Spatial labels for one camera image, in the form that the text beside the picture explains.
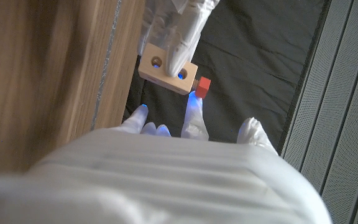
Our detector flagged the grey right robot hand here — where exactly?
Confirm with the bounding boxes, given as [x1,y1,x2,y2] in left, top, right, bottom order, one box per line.
[0,91,334,224]

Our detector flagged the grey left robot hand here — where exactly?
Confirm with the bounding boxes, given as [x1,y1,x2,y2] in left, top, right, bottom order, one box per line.
[137,0,221,78]

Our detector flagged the wooden block with holes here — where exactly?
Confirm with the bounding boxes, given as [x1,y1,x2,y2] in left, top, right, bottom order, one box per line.
[137,42,198,96]

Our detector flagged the red-headed wooden screw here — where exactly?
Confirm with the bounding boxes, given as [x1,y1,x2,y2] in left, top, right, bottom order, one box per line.
[193,76,212,99]

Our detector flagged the black backdrop curtain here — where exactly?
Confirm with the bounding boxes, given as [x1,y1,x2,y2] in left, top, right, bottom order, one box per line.
[122,0,332,153]

